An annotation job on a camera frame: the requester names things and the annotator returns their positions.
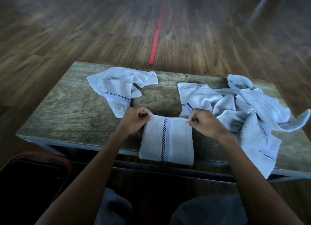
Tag light blue towel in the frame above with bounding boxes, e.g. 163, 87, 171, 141
177, 82, 236, 118
87, 67, 158, 119
139, 114, 195, 166
214, 74, 311, 132
216, 110, 282, 179

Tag person's left hand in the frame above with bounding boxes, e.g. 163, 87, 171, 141
117, 106, 154, 138

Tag person's right leg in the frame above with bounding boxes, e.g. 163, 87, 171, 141
170, 194, 249, 225

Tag person's leg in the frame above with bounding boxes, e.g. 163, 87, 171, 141
93, 188, 133, 225
170, 194, 249, 225

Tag crumpled light blue towel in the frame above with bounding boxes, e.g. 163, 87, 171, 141
214, 74, 311, 132
177, 82, 236, 118
87, 67, 158, 119
216, 110, 282, 179

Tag black bag with orange trim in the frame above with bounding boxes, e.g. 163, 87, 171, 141
0, 151, 71, 225

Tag person's right forearm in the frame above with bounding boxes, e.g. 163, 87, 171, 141
217, 132, 305, 225

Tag red floor tape line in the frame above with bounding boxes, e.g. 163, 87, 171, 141
148, 0, 167, 65

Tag person's left leg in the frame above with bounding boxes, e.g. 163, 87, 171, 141
93, 188, 133, 225

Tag person's right hand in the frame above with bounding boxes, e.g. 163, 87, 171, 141
186, 108, 230, 142

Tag person's left forearm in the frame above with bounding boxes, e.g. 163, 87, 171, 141
35, 131, 136, 225

